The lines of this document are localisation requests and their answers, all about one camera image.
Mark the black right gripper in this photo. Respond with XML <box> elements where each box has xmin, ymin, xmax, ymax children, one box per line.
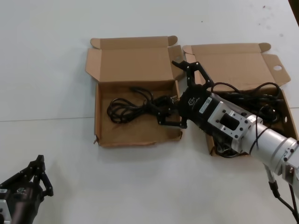
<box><xmin>149</xmin><ymin>60</ymin><xmax>225</xmax><ymax>136</ymax></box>

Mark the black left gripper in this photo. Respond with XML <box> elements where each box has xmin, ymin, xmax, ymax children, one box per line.
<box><xmin>0</xmin><ymin>154</ymin><xmax>55</xmax><ymax>224</ymax></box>

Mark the black power cable bundle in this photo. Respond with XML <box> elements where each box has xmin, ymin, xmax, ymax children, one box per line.
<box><xmin>210</xmin><ymin>81</ymin><xmax>284</xmax><ymax>122</ymax></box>
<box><xmin>214</xmin><ymin>122</ymin><xmax>285</xmax><ymax>160</ymax></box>
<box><xmin>107</xmin><ymin>86</ymin><xmax>182</xmax><ymax>124</ymax></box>

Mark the brown cardboard box with round hole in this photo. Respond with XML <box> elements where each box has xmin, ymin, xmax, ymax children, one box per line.
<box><xmin>182</xmin><ymin>42</ymin><xmax>299</xmax><ymax>156</ymax></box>

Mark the empty brown cardboard box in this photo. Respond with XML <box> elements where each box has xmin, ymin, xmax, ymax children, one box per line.
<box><xmin>84</xmin><ymin>35</ymin><xmax>187</xmax><ymax>148</ymax></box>

